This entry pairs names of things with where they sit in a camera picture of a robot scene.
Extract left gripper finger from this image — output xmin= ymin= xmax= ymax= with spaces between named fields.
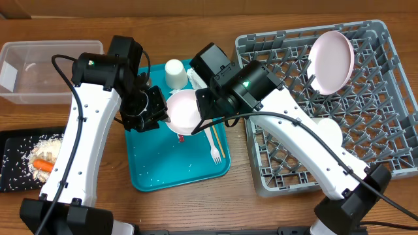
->
xmin=148 ymin=86 xmax=168 ymax=119
xmin=125 ymin=116 xmax=169 ymax=133

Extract white napkin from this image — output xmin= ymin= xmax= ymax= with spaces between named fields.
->
xmin=186 ymin=68 xmax=208 ymax=90

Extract pink bowl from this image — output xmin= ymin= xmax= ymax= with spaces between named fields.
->
xmin=167 ymin=89 xmax=202 ymax=136

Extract white paper cup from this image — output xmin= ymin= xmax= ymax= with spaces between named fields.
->
xmin=165 ymin=59 xmax=188 ymax=89

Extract red snack wrapper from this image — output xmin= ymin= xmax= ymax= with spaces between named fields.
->
xmin=178 ymin=134 xmax=185 ymax=142

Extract white plastic fork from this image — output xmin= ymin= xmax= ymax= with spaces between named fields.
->
xmin=204 ymin=128 xmax=221 ymax=165

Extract white bowl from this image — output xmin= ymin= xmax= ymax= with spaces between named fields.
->
xmin=312 ymin=117 xmax=343 ymax=146

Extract large pink plate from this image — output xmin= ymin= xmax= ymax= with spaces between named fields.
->
xmin=307 ymin=31 xmax=355 ymax=95

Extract orange carrot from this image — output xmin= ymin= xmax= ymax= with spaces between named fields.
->
xmin=32 ymin=159 xmax=54 ymax=173

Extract rice and peanut shells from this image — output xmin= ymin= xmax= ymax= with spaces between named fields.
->
xmin=1 ymin=135 xmax=65 ymax=190

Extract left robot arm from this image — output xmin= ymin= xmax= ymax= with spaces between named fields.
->
xmin=20 ymin=36 xmax=169 ymax=234

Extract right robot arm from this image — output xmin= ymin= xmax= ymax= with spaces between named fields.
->
xmin=189 ymin=42 xmax=391 ymax=234

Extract grey dishwasher rack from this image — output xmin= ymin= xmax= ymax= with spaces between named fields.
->
xmin=234 ymin=19 xmax=418 ymax=198

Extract wooden chopstick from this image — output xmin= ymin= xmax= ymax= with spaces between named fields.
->
xmin=212 ymin=125 xmax=226 ymax=159

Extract teal plastic serving tray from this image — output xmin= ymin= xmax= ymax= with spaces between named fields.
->
xmin=125 ymin=57 xmax=232 ymax=193

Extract clear plastic bin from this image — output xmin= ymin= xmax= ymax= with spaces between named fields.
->
xmin=1 ymin=40 xmax=104 ymax=104

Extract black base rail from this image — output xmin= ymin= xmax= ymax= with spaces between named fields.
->
xmin=137 ymin=227 xmax=310 ymax=235

